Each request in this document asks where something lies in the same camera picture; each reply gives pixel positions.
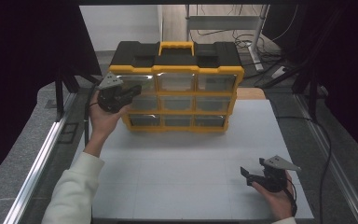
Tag aluminium rail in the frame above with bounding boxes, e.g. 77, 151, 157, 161
293, 92, 358, 224
3, 92, 77, 224

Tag hand-held gripper black cable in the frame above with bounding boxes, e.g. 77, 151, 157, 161
83, 81, 103, 147
283, 183, 298, 217

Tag yellow and black organizer cabinet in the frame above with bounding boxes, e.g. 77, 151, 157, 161
107, 40, 245, 133

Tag black metal stand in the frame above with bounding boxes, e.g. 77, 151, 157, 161
54, 65, 110, 123
260, 6, 344, 120

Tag left hand-held gripper black cable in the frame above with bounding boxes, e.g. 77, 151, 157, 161
83, 81, 103, 147

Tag dark floor hatch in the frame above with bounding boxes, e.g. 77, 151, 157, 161
57, 122, 79, 145

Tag tangle of floor cables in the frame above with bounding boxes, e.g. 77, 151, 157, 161
231, 29, 285, 68

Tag right hand-held gripper black cable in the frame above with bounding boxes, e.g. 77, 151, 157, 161
283, 183, 298, 217

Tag clear plastic drawer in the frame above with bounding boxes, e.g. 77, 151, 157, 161
117, 74, 157, 93

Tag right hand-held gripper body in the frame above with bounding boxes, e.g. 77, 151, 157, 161
246, 155, 302, 193

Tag set of clear organizer drawers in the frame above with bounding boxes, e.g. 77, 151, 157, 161
117, 73, 238, 128

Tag dark curtain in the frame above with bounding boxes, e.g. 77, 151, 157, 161
262, 0, 358, 172
0, 0, 103, 191

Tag long black floor cable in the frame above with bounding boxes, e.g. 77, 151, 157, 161
274, 115, 333, 224

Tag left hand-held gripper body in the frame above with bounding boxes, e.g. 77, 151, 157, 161
96, 72, 129, 114

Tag person's left hand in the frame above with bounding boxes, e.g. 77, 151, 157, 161
88, 91, 131, 139

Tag white power strip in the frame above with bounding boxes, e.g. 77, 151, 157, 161
270, 65, 289, 79

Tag grey metal-legged desk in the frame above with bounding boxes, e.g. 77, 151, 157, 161
185, 3, 271, 73

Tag person's right hand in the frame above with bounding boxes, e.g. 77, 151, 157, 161
251, 172, 295, 221

